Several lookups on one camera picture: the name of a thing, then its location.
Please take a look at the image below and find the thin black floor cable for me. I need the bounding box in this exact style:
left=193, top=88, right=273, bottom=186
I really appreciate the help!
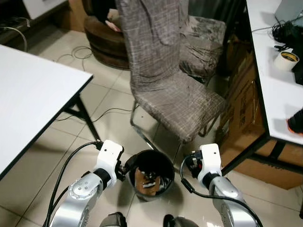
left=56, top=107, right=134, bottom=124

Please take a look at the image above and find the white tape roll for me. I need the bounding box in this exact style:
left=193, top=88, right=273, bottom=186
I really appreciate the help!
left=273, top=49, right=300, bottom=72

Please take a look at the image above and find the dark wooden desk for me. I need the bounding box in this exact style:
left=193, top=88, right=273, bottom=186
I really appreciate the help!
left=0, top=0, right=72, bottom=46

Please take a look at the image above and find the black round rubbish bin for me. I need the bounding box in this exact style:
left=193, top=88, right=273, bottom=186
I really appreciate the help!
left=126, top=149, right=175, bottom=202

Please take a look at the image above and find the dark left robot leg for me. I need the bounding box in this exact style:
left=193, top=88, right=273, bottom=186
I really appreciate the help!
left=99, top=212, right=128, bottom=227

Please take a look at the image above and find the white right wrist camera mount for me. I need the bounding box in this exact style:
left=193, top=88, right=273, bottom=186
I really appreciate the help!
left=198, top=144, right=222, bottom=178

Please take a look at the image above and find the looped grey floor cable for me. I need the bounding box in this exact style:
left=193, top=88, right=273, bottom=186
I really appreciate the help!
left=56, top=44, right=97, bottom=63

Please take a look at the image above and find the dark robot leg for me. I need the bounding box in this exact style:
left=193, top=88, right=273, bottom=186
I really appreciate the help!
left=163, top=214, right=200, bottom=227
left=99, top=212, right=128, bottom=227

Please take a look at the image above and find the black metal table frame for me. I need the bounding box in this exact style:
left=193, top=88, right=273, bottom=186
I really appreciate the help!
left=221, top=134, right=303, bottom=176

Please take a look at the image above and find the white curved cable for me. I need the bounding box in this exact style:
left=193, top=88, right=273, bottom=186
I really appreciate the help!
left=0, top=26, right=29, bottom=52

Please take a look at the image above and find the black box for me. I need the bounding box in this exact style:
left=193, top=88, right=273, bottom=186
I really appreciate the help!
left=292, top=45, right=303, bottom=86

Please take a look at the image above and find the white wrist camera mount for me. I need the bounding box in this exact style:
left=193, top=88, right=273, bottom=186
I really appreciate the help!
left=198, top=144, right=222, bottom=178
left=94, top=140, right=124, bottom=178

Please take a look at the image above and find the black cable bundle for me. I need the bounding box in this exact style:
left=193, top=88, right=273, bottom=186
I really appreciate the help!
left=251, top=20, right=303, bottom=52

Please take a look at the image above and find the black metal table leg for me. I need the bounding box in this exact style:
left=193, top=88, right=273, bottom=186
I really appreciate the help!
left=56, top=94, right=101, bottom=142

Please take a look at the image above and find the brown cardboard trash piece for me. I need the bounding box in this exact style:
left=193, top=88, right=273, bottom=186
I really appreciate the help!
left=134, top=167, right=162, bottom=196

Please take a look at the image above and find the brown round ottoman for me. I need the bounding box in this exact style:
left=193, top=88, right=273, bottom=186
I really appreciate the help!
left=84, top=0, right=131, bottom=71

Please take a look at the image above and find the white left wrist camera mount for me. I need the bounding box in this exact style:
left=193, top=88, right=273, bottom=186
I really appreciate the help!
left=94, top=140, right=124, bottom=178

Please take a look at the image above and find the grey laptop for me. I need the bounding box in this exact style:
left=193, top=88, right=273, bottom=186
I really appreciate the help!
left=274, top=0, right=303, bottom=27

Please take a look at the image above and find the orange and black tool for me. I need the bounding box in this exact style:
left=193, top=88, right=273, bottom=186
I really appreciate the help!
left=286, top=108, right=303, bottom=138

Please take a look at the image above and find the seated person in black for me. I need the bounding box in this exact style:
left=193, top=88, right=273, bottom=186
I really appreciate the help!
left=91, top=0, right=122, bottom=33

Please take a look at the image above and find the dark right robot leg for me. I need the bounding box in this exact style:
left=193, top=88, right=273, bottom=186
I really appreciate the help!
left=163, top=214, right=200, bottom=227

